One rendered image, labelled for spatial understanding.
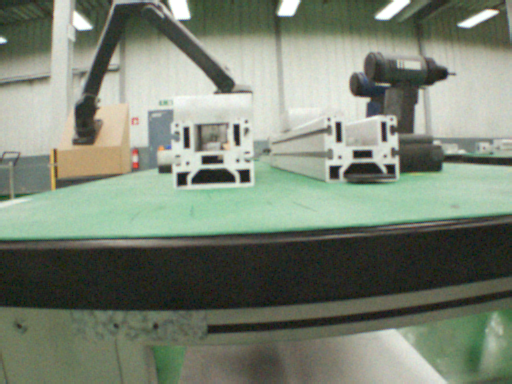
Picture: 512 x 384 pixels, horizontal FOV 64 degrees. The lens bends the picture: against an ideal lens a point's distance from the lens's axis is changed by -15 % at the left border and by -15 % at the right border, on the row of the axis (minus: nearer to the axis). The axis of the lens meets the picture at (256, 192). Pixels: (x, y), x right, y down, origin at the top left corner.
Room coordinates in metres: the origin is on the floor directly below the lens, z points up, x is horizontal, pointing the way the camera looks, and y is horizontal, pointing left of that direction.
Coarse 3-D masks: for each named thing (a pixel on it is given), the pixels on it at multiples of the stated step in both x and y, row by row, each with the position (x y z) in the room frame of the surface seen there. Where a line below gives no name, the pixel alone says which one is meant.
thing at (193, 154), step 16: (176, 128) 0.59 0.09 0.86; (192, 128) 0.59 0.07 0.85; (240, 128) 0.59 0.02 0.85; (176, 144) 0.59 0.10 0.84; (192, 144) 0.59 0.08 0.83; (208, 144) 0.63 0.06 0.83; (240, 144) 0.59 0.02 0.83; (192, 160) 0.59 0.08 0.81; (208, 160) 0.78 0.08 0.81; (224, 160) 0.59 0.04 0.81; (240, 160) 0.59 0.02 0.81; (176, 176) 0.59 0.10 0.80; (192, 176) 0.59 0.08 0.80; (208, 176) 0.80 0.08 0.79; (224, 176) 0.77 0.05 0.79; (240, 176) 0.77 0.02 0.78
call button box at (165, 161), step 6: (162, 150) 1.22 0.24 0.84; (168, 150) 1.23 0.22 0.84; (162, 156) 1.22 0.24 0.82; (168, 156) 1.22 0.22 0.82; (162, 162) 1.22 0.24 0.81; (168, 162) 1.22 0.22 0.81; (174, 162) 1.22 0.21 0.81; (180, 162) 1.22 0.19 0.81; (162, 168) 1.22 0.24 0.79; (168, 168) 1.22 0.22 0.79
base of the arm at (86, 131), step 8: (80, 120) 1.44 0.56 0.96; (88, 120) 1.45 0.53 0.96; (96, 120) 1.49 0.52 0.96; (80, 128) 1.46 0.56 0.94; (88, 128) 1.46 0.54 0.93; (96, 128) 1.49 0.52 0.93; (80, 136) 1.47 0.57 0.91; (88, 136) 1.48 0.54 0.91; (96, 136) 1.49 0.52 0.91; (80, 144) 1.47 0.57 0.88; (88, 144) 1.47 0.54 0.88
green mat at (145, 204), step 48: (48, 192) 0.66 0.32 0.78; (96, 192) 0.61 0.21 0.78; (144, 192) 0.56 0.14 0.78; (192, 192) 0.53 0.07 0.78; (240, 192) 0.50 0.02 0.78; (288, 192) 0.48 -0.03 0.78; (336, 192) 0.46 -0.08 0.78; (384, 192) 0.43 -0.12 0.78; (432, 192) 0.41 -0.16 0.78; (480, 192) 0.39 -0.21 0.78
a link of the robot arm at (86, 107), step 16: (128, 0) 1.22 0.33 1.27; (144, 0) 1.23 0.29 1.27; (112, 16) 1.23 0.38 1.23; (128, 16) 1.24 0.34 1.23; (112, 32) 1.27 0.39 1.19; (112, 48) 1.30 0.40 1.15; (96, 64) 1.32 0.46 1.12; (96, 80) 1.36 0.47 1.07; (96, 96) 1.39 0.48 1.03; (80, 112) 1.39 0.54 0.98; (96, 112) 1.41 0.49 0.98
